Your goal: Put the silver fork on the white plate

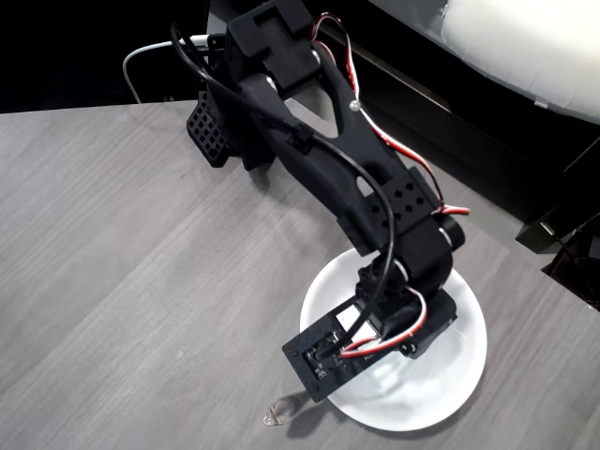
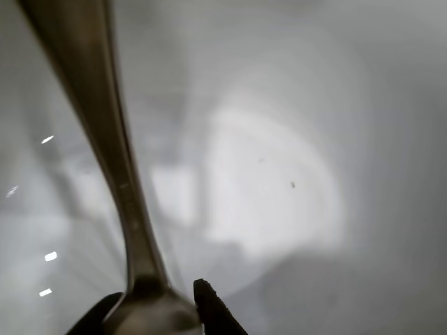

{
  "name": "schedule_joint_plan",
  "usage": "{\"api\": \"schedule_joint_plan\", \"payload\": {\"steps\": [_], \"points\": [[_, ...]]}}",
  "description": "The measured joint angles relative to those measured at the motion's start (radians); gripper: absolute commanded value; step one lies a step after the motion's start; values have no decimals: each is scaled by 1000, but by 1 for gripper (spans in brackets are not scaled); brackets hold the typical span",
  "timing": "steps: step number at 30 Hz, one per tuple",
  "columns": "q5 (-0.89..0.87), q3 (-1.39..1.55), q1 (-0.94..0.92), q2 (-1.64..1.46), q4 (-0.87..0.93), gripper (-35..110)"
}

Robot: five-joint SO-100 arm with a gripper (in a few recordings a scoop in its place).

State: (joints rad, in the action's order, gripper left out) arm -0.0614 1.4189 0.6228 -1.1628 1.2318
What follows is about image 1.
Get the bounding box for metal fork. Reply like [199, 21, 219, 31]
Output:
[262, 392, 311, 428]

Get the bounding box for white round plate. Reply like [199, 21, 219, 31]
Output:
[299, 247, 488, 433]

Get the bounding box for small black box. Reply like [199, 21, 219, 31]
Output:
[515, 210, 582, 257]

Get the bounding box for white mattress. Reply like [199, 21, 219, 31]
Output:
[368, 0, 600, 126]

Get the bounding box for red white gripper servo cable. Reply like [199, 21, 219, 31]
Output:
[338, 286, 429, 360]

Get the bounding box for black camera cable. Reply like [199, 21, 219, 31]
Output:
[169, 21, 398, 363]

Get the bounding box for black gripper camera mount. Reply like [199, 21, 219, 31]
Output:
[280, 299, 391, 404]

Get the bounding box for dark bed frame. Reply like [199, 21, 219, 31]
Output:
[318, 0, 600, 226]

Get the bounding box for red white arm servo cable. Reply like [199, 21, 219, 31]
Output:
[310, 13, 471, 218]

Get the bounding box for white power cable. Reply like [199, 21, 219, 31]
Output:
[122, 34, 208, 105]

